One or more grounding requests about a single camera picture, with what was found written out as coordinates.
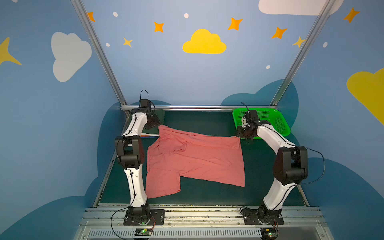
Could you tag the aluminium frame post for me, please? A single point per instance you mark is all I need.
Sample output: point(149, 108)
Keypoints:
point(304, 50)
point(88, 26)

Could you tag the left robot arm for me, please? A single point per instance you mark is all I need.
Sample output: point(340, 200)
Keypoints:
point(131, 156)

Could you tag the green plastic basket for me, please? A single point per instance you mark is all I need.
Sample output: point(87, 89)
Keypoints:
point(273, 116)

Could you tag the folded white t-shirt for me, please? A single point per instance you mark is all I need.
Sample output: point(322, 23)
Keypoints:
point(145, 135)

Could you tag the right controller board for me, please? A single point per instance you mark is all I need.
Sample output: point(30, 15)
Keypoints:
point(269, 233)

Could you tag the rear aluminium frame bar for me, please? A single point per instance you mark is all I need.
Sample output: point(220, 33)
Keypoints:
point(196, 108)

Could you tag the left aluminium frame post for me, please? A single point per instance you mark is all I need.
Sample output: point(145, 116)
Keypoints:
point(88, 26)

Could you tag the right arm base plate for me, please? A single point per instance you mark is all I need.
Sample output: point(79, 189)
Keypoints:
point(252, 217)

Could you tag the controller board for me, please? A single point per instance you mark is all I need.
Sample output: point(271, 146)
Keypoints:
point(269, 233)
point(143, 232)

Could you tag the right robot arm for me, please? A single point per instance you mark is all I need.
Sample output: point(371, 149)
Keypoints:
point(290, 166)

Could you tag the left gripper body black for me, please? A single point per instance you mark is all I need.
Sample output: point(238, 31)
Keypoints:
point(154, 121)

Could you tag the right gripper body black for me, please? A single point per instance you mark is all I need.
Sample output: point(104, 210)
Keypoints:
point(243, 131)

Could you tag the pink red t-shirt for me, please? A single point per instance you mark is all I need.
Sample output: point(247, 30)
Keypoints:
point(176, 154)

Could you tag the right aluminium frame post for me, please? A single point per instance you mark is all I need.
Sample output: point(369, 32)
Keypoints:
point(304, 50)

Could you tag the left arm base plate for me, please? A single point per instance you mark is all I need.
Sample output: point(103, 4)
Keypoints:
point(156, 217)

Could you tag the aluminium front rail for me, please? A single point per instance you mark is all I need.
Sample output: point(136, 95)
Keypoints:
point(201, 223)

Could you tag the left controller board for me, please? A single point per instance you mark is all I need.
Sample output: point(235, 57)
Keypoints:
point(143, 232)

